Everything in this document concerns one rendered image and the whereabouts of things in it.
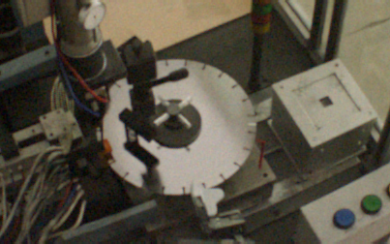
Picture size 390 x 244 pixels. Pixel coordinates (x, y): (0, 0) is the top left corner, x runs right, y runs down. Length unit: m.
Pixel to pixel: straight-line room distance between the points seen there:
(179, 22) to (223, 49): 0.14
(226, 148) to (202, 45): 0.48
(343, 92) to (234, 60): 0.34
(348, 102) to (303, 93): 0.11
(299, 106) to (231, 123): 0.18
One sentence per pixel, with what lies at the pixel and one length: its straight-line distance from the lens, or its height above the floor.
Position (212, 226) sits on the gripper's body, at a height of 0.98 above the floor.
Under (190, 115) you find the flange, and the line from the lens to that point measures 1.58.
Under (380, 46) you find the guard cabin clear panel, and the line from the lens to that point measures 1.65.
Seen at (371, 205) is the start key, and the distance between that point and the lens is 1.57.
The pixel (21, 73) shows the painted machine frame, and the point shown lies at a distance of 1.59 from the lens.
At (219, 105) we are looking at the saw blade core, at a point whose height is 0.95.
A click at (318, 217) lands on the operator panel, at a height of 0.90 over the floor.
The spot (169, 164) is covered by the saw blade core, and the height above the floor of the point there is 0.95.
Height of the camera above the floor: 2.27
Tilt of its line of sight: 54 degrees down
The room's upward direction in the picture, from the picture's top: 2 degrees clockwise
